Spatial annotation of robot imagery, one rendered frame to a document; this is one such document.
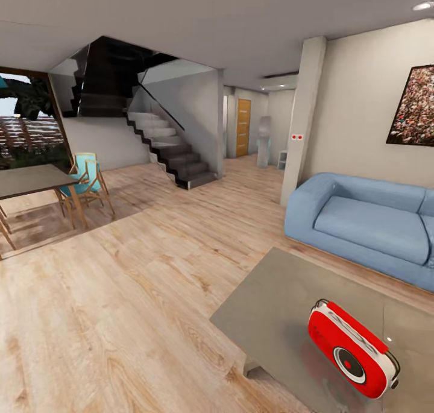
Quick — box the radio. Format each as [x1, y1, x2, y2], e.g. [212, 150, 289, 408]
[308, 302, 400, 399]

